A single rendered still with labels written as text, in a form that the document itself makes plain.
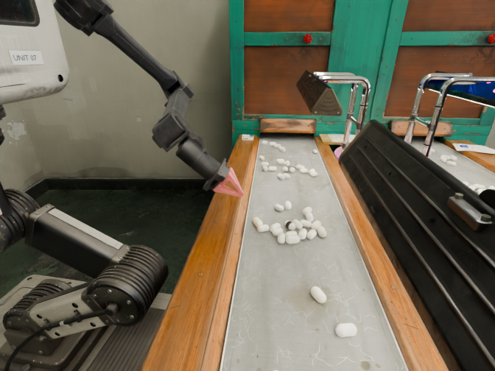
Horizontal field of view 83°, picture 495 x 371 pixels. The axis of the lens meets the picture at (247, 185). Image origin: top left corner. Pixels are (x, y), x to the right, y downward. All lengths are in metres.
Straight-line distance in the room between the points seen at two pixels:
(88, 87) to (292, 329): 2.43
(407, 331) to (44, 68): 0.80
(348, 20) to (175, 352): 1.46
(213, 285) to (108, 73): 2.20
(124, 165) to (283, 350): 2.42
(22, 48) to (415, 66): 1.54
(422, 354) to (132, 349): 0.68
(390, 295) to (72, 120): 2.64
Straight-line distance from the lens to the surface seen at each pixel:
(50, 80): 0.68
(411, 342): 0.60
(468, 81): 1.15
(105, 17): 0.96
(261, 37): 1.55
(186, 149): 0.71
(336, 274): 0.70
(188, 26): 2.40
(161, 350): 0.54
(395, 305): 0.64
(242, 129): 1.61
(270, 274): 0.67
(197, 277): 0.64
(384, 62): 1.63
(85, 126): 2.80
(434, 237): 0.24
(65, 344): 0.94
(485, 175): 1.48
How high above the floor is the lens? 1.20
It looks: 26 degrees down
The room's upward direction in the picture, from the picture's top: straight up
